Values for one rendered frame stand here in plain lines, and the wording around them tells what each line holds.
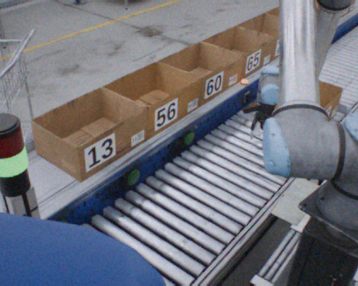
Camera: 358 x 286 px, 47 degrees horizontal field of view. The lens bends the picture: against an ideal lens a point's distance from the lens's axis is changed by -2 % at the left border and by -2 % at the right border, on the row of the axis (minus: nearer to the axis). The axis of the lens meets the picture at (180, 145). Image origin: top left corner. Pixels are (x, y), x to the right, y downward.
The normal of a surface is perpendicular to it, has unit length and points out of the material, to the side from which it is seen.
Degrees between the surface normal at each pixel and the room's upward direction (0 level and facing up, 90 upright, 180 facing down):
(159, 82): 90
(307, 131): 30
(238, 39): 90
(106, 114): 90
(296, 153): 63
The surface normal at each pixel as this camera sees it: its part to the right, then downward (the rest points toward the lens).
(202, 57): -0.61, 0.44
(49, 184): 0.04, -0.81
